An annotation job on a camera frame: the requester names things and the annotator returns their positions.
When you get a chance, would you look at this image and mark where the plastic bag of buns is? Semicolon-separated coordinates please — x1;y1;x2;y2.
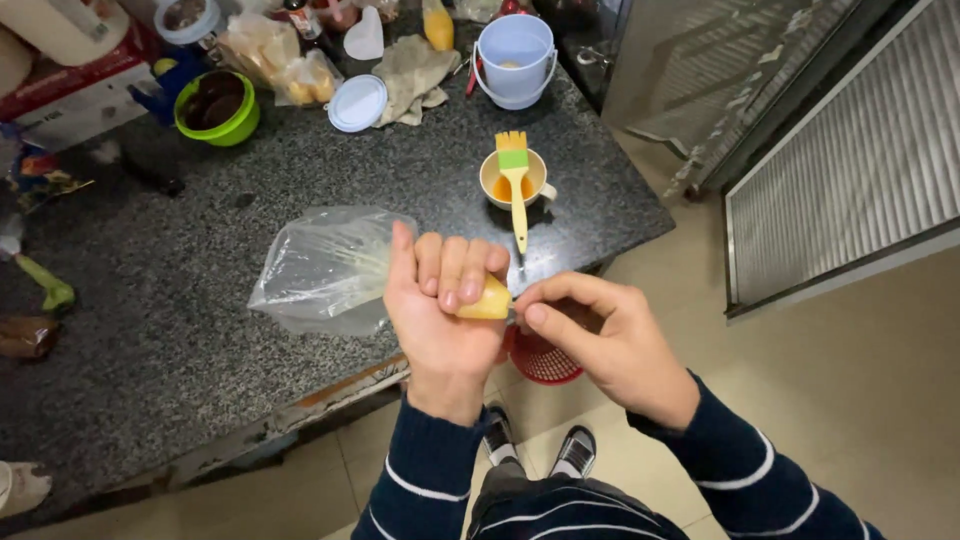
217;12;345;108

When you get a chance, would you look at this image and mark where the person's right hand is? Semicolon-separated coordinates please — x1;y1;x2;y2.
513;271;702;432

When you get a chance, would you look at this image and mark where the person's left hand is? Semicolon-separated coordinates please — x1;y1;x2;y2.
383;220;512;401

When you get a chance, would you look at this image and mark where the green wrapped packet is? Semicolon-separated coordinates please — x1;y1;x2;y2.
13;253;77;314

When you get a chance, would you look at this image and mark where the colourful snack wrapper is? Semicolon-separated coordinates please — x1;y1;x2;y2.
7;142;96;211

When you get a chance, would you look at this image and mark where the yellow green silicone brush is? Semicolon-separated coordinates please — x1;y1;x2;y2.
495;131;531;255

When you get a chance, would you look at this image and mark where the white cloth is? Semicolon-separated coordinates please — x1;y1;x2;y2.
0;460;54;520

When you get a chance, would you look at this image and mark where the beige crumpled cloth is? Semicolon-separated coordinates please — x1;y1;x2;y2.
371;33;462;128

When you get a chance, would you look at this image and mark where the person's left shoe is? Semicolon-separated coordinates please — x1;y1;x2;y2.
482;403;520;468

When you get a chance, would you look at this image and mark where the person's shoe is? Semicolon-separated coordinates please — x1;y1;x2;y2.
549;425;597;480
482;403;520;468

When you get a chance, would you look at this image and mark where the yellow food piece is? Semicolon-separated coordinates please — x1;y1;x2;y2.
456;273;513;321

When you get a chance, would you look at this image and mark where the white round lid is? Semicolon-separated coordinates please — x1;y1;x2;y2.
327;74;389;134

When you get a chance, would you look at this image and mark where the glass door panel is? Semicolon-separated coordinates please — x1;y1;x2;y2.
602;0;864;189

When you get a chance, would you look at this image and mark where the red and white carton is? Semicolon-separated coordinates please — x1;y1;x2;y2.
0;18;162;151

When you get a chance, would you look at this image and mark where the person's striped shirt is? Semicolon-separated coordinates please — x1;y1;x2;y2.
466;459;691;540

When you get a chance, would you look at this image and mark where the light blue plastic bucket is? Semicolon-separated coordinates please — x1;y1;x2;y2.
471;13;558;111

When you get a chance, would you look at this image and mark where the metal slatted shutter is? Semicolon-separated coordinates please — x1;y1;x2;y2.
723;0;960;319

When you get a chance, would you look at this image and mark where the blue plastic object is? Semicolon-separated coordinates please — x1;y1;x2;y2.
127;48;211;127

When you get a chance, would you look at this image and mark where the yellow squeeze bottle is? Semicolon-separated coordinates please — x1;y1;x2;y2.
421;0;456;52

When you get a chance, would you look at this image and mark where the dark sauce bottle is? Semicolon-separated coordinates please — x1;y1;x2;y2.
283;0;325;52

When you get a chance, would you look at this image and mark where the brown wrapped packet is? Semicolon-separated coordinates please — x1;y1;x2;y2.
0;315;61;360

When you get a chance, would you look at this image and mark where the white heart-shaped lid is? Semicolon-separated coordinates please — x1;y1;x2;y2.
343;6;385;62

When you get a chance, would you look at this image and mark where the person's right shoe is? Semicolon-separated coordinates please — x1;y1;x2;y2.
549;425;597;480

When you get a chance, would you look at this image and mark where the clear plastic bag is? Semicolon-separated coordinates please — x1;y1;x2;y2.
247;206;419;337

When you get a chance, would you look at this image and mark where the light blue round container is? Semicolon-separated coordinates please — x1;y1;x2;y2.
153;0;223;46

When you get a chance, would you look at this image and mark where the red plastic basket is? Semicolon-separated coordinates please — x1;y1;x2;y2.
502;324;585;387

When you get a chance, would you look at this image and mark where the green plastic bowl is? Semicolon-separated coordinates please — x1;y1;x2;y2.
174;70;261;148

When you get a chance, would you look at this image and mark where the cream cup with orange liquid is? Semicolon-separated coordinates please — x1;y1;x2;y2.
479;148;558;212

